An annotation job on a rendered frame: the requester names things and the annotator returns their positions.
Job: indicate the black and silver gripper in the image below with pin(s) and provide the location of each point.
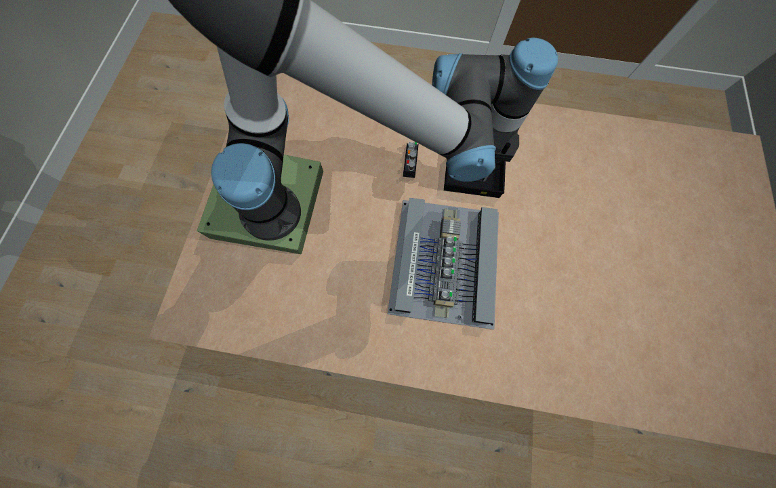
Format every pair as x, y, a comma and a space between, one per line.
505, 135

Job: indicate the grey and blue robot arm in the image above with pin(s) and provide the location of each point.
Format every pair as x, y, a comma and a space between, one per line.
451, 117

